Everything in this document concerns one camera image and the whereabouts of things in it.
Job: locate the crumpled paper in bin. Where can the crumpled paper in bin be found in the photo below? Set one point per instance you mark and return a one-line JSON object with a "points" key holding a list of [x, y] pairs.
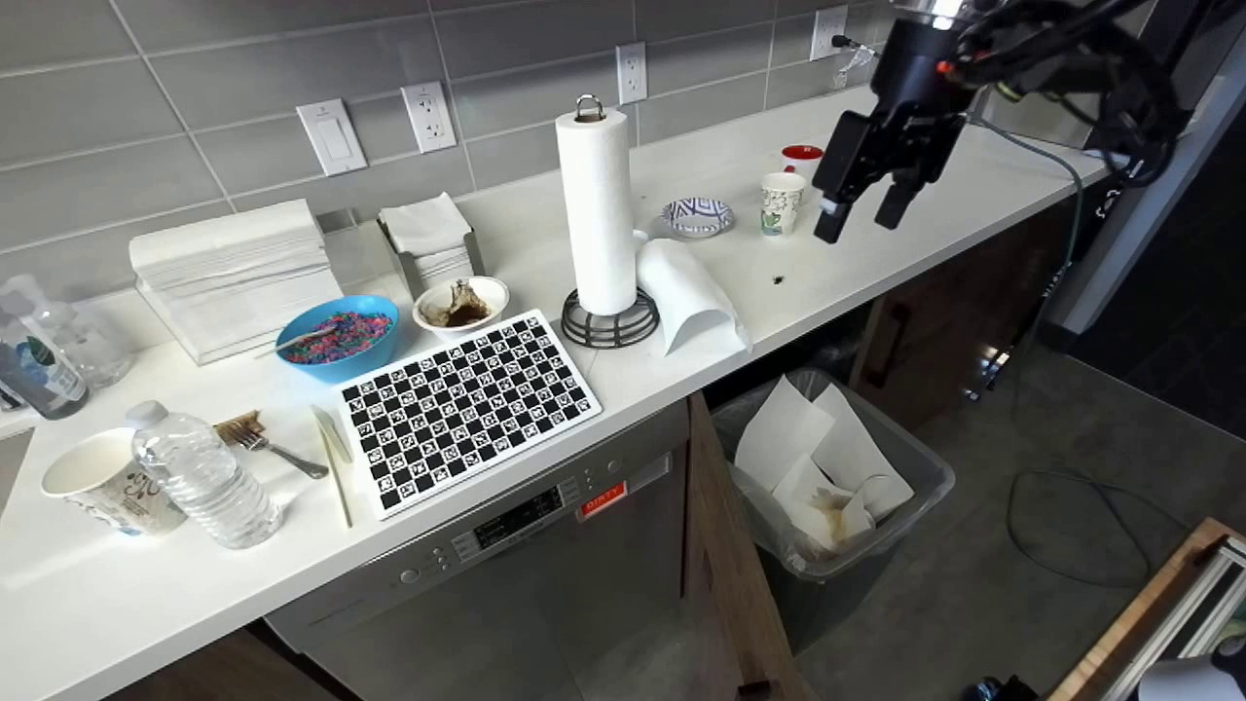
{"points": [[804, 449]]}

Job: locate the grey napkin dispenser box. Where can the grey napkin dispenser box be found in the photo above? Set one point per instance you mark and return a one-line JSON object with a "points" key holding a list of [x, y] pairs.
{"points": [[428, 249]]}

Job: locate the small patterned bowl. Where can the small patterned bowl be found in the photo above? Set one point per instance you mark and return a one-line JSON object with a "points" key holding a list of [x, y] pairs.
{"points": [[699, 216]]}

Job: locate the brown wooden lower cabinet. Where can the brown wooden lower cabinet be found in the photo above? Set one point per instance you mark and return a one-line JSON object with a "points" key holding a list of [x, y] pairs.
{"points": [[958, 312]]}

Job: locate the steel dishwasher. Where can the steel dishwasher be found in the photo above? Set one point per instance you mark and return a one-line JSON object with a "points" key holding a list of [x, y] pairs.
{"points": [[519, 559]]}

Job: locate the patterned paper cup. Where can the patterned paper cup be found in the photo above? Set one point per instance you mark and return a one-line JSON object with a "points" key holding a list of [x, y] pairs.
{"points": [[782, 203]]}

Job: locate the clear plastic water bottle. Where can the clear plastic water bottle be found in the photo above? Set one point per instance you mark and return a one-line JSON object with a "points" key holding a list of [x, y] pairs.
{"points": [[206, 480]]}

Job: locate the grey trash bin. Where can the grey trash bin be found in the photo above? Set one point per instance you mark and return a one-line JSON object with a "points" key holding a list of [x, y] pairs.
{"points": [[897, 521]]}

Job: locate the black white checker board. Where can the black white checker board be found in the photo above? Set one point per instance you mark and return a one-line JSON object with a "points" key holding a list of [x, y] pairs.
{"points": [[470, 410]]}

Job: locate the white wall outlet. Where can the white wall outlet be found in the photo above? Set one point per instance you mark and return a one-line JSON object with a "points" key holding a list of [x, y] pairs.
{"points": [[428, 120], [828, 32], [633, 77]]}

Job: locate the stack of folded paper towels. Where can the stack of folded paper towels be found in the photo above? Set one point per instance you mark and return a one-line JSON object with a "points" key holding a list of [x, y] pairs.
{"points": [[236, 280]]}

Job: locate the open cabinet door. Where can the open cabinet door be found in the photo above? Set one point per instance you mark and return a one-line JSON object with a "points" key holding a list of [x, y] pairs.
{"points": [[727, 559]]}

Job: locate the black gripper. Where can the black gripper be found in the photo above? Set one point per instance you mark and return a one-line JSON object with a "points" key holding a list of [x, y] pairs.
{"points": [[925, 90]]}

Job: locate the grey robot stand column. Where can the grey robot stand column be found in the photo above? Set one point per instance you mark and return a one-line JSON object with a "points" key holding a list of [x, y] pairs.
{"points": [[1142, 220]]}

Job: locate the white paper towel roll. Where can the white paper towel roll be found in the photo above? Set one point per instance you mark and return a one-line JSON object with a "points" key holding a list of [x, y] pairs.
{"points": [[597, 207]]}

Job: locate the dark lower cabinet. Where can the dark lower cabinet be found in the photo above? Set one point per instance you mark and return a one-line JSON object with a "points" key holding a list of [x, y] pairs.
{"points": [[219, 669]]}

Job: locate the white paper napkin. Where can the white paper napkin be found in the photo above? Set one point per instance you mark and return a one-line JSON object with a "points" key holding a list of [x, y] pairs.
{"points": [[689, 301]]}

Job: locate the wooden stick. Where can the wooden stick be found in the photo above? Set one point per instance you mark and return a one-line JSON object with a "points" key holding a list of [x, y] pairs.
{"points": [[336, 471]]}

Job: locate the white bowl brown leftovers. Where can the white bowl brown leftovers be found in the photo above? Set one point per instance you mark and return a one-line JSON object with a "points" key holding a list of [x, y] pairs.
{"points": [[462, 306]]}

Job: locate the white wall switch plate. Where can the white wall switch plate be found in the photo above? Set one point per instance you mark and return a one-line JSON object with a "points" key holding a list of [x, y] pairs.
{"points": [[333, 137]]}

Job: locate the clear plastic container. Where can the clear plastic container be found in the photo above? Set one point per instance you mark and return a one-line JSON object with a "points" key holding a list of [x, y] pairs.
{"points": [[41, 358]]}

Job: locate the blue bowl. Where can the blue bowl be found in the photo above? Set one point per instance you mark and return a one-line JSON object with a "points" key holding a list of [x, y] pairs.
{"points": [[336, 341]]}

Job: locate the white mug red inside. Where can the white mug red inside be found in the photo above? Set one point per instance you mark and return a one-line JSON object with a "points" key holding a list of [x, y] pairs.
{"points": [[804, 153]]}

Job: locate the wooden frame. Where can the wooden frame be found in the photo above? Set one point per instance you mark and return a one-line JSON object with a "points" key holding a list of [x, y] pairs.
{"points": [[1142, 624]]}

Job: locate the metal fork with food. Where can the metal fork with food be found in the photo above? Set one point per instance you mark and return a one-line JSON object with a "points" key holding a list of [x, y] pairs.
{"points": [[248, 430]]}

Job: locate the stained paper cup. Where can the stained paper cup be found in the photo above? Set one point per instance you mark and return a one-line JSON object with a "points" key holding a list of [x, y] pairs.
{"points": [[98, 484]]}

